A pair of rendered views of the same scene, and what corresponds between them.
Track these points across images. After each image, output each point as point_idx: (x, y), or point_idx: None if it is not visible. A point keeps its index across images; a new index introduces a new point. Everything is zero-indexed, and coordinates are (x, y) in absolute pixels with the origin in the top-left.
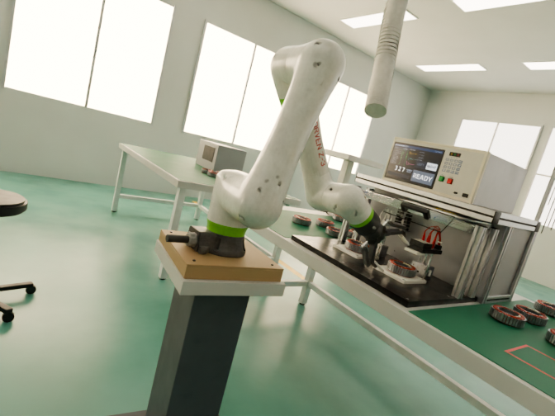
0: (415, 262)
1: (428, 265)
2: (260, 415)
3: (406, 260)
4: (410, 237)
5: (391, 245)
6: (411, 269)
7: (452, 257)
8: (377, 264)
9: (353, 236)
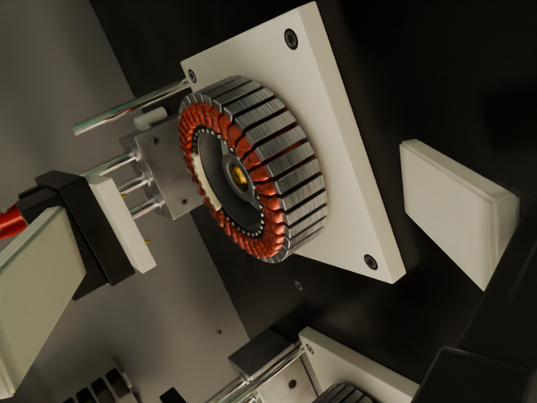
0: (171, 205)
1: (113, 113)
2: None
3: (205, 269)
4: (128, 336)
5: (217, 358)
6: (198, 105)
7: (38, 151)
8: (470, 177)
9: None
